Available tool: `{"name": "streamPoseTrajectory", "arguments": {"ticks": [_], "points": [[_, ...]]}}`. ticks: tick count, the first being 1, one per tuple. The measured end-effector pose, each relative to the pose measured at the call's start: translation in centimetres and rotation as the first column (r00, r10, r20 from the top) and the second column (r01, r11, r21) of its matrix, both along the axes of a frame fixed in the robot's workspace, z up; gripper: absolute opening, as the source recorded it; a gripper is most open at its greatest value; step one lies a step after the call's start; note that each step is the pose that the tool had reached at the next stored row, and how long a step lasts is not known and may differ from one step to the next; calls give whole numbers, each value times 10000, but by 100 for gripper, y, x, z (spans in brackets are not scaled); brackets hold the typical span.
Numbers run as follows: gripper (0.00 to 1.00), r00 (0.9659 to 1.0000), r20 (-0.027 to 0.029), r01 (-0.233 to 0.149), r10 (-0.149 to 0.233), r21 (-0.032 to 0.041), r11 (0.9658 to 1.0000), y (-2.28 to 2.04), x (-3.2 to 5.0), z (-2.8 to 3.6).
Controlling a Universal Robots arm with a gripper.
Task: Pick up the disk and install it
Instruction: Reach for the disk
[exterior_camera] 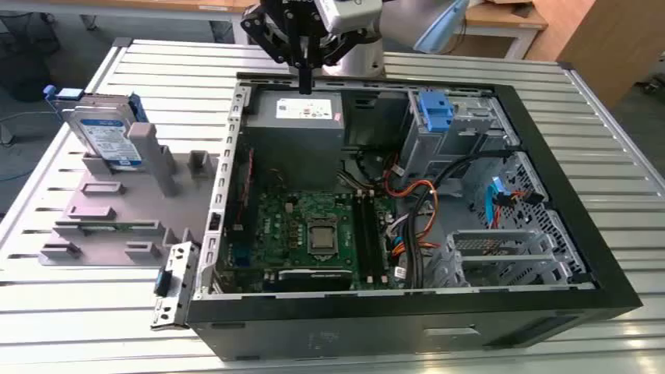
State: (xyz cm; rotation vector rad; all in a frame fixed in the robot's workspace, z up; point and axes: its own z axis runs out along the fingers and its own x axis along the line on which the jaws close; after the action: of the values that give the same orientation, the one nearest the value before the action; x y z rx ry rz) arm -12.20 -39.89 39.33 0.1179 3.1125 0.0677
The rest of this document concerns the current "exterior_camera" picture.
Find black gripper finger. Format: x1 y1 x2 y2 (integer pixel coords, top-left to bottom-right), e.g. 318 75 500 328
304 30 379 96
239 9 307 96

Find hard disk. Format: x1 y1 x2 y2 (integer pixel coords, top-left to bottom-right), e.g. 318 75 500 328
44 84 151 171

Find coloured power wire black connector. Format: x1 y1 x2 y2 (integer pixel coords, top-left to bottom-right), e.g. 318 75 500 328
494 189 548 229

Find metal disk bay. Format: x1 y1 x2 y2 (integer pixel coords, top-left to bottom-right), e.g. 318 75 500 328
446 229 579 289

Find blue plastic drive latch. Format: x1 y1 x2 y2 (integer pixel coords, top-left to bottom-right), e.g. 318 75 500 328
418 91 456 134

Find grey power supply unit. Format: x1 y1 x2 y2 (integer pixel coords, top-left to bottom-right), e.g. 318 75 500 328
243 89 347 192

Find metal drive cage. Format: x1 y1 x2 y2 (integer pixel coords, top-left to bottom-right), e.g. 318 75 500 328
403 90 522 184

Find metal CPU socket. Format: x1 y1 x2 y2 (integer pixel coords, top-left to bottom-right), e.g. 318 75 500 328
304 216 343 262

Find green motherboard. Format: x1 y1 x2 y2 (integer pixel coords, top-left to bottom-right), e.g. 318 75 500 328
222 189 418 292

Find black RAM slot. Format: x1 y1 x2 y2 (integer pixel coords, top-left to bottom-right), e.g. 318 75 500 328
352 189 376 284
363 189 391 284

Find grey parts rack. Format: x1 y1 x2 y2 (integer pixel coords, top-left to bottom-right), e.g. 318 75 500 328
39 121 226 269

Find silver CPU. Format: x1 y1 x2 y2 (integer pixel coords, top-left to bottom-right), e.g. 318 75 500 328
310 227 339 250

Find wooden cabinet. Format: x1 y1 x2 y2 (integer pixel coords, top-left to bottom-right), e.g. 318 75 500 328
524 0 665 111

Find green RAM stick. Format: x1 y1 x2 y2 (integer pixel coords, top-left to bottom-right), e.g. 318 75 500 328
83 221 160 231

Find black graphics card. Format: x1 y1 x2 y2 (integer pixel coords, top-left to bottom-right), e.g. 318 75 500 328
262 267 356 293

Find black open PC case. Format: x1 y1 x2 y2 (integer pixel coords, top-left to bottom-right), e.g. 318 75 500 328
184 71 644 362

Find silver box wrist camera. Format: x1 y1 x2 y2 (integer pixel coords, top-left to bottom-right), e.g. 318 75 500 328
314 0 387 33

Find wooden desk white frame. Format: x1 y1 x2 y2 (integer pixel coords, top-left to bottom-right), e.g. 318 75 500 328
460 0 550 59
50 0 256 44

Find thin red wire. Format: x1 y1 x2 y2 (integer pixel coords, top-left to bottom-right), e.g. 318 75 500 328
231 148 258 231

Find orange yellow power wires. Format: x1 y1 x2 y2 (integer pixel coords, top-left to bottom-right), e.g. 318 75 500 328
383 179 444 260

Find blue SATA wire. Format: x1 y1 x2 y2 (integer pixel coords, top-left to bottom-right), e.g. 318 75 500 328
486 175 510 230

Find blue floor cable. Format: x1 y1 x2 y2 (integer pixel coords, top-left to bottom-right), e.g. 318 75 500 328
0 111 68 184

